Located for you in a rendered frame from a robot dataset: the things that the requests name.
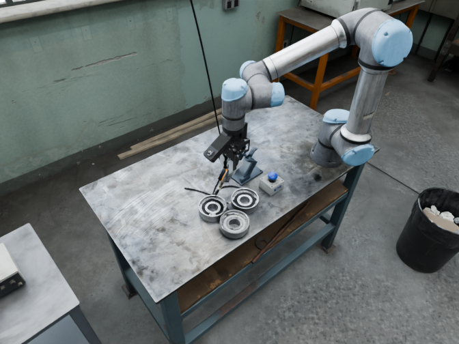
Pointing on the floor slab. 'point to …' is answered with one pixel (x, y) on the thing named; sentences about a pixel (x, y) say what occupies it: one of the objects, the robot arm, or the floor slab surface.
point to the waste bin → (429, 232)
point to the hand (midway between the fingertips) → (227, 172)
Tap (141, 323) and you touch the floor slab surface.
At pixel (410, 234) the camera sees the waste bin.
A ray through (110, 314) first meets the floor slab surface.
